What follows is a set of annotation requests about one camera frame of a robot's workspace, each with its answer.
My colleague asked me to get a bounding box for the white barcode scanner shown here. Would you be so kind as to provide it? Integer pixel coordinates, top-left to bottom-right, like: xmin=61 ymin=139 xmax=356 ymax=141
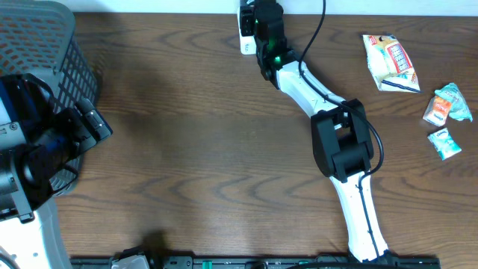
xmin=237 ymin=1 xmax=256 ymax=55

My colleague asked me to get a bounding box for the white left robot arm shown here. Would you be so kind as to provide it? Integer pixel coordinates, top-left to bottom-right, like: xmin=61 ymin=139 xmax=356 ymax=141
xmin=1 ymin=73 xmax=113 ymax=268

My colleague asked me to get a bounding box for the orange juice carton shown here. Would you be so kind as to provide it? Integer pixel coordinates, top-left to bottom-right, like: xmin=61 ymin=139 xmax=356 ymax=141
xmin=423 ymin=96 xmax=453 ymax=126

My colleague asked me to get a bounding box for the teal snack packet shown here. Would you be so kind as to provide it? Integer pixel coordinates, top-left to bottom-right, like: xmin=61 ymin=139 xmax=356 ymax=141
xmin=435 ymin=83 xmax=473 ymax=122

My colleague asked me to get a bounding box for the teal white drink carton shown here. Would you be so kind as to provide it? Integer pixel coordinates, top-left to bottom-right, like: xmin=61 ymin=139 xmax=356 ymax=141
xmin=427 ymin=128 xmax=462 ymax=161

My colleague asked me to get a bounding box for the grey plastic mesh basket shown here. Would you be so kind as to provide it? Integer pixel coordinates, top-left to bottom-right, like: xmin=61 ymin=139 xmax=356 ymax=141
xmin=1 ymin=1 xmax=99 ymax=197

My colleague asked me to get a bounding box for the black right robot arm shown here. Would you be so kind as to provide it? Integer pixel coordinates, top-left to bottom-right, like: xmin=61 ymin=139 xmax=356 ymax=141
xmin=238 ymin=0 xmax=388 ymax=264

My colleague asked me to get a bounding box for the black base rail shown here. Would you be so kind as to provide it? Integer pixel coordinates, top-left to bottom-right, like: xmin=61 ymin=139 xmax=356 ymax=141
xmin=70 ymin=254 xmax=441 ymax=269

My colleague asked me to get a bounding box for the white blue snack bag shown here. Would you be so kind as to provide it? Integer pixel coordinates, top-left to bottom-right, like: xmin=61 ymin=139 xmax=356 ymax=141
xmin=362 ymin=34 xmax=421 ymax=93

